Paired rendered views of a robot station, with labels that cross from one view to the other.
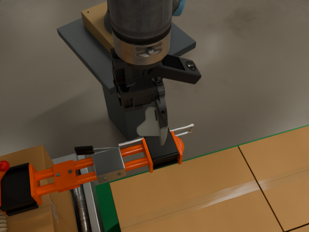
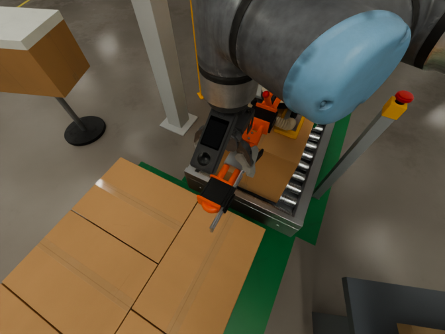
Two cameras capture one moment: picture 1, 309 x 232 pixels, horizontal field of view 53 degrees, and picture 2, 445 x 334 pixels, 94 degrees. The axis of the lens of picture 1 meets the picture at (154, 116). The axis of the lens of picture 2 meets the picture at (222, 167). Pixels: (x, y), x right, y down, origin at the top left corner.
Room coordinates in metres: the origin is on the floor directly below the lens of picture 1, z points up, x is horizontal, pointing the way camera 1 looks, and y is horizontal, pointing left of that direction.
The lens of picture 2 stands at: (0.57, -0.19, 1.64)
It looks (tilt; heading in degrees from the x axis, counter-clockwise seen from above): 58 degrees down; 135
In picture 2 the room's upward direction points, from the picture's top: straight up
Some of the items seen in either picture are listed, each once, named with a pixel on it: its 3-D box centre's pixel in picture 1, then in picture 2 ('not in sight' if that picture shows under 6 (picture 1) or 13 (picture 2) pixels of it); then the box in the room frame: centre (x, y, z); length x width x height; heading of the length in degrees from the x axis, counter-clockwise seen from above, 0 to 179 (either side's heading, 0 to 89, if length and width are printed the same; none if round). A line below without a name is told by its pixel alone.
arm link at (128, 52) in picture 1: (142, 38); (227, 79); (0.38, 0.02, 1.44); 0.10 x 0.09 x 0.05; 17
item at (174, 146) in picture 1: (161, 151); (215, 193); (0.37, -0.02, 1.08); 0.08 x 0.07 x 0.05; 107
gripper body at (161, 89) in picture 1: (139, 74); (229, 116); (0.38, 0.03, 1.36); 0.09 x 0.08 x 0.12; 107
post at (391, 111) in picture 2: not in sight; (344, 162); (0.61, 0.91, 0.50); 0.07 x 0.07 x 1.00; 17
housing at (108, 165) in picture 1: (109, 165); (236, 162); (0.34, 0.11, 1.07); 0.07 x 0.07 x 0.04; 17
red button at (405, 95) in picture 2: not in sight; (402, 98); (0.61, 0.91, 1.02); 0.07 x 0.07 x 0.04
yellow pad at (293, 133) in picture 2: not in sight; (297, 107); (0.29, 0.58, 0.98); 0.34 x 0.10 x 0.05; 107
